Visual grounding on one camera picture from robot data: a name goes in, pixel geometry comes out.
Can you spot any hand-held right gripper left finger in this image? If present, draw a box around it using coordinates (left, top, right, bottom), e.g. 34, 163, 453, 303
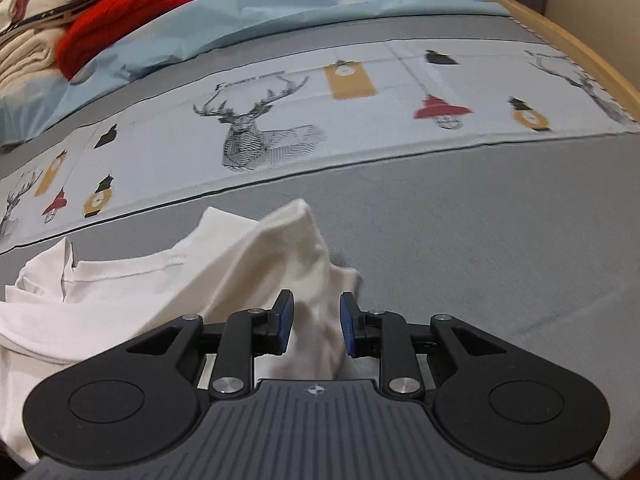
127, 289, 296, 402

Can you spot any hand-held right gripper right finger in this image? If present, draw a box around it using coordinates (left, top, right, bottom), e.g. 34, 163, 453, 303
339, 291, 507, 402

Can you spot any white shirt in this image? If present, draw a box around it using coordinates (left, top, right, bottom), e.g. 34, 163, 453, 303
0, 198, 364, 467

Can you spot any grey printed bed sheet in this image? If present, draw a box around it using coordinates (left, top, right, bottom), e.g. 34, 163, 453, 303
0, 0, 640, 480

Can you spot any light blue duvet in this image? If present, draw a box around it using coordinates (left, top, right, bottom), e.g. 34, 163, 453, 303
0, 0, 509, 150

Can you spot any red blanket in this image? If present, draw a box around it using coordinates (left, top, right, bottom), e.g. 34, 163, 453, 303
54, 0, 234, 82

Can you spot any folded cream blanket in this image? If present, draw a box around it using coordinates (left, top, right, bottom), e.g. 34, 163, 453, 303
0, 22, 70, 108

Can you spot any wooden bed frame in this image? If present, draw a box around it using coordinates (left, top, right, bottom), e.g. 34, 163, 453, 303
439, 0, 640, 126

